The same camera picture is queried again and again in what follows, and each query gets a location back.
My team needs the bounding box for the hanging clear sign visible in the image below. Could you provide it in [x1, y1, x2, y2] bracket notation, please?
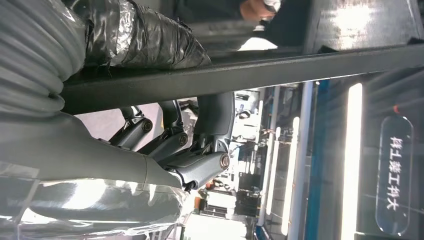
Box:
[375, 115, 415, 237]

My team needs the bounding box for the long ceiling light strip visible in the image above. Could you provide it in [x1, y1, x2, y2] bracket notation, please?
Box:
[340, 82, 364, 240]
[265, 126, 281, 216]
[280, 116, 301, 237]

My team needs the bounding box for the person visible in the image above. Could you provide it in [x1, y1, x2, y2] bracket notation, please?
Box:
[172, 0, 312, 51]

